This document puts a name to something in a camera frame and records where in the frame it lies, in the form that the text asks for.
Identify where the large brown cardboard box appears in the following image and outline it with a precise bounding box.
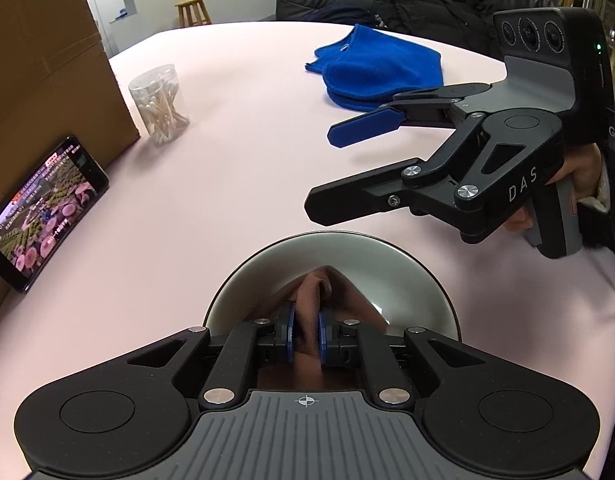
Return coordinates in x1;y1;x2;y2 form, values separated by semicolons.
0;0;140;333

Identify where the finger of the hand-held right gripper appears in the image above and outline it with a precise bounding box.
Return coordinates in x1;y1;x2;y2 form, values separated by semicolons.
304;116;489;244
327;82;493;149

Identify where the black jacket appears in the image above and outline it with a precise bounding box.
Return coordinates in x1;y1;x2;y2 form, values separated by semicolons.
372;0;503;56

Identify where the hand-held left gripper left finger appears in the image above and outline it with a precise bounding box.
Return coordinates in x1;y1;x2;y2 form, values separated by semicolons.
128;303;295;408

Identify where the blue towel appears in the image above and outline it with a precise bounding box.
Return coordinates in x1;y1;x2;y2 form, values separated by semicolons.
304;24;445;113

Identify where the dark bowl with white inside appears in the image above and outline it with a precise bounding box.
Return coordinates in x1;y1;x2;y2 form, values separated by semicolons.
202;232;461;342

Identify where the black smartphone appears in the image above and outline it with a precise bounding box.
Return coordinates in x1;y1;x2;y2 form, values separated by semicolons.
0;135;109;293

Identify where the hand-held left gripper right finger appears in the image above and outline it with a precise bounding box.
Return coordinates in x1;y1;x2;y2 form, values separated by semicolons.
317;310;488;407

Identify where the white reception counter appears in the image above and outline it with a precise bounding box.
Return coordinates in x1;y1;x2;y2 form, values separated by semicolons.
108;0;284;56

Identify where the brown cleaning cloth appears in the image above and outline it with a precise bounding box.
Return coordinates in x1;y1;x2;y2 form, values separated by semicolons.
257;266;388;392

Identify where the wooden stool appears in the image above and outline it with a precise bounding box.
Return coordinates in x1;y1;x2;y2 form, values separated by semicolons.
174;0;213;28

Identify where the clear jar of cotton swabs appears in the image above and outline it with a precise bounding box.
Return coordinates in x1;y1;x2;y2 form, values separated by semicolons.
128;64;190;147

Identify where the person's right hand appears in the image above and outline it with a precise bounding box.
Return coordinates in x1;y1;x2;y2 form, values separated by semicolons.
505;142;611;236

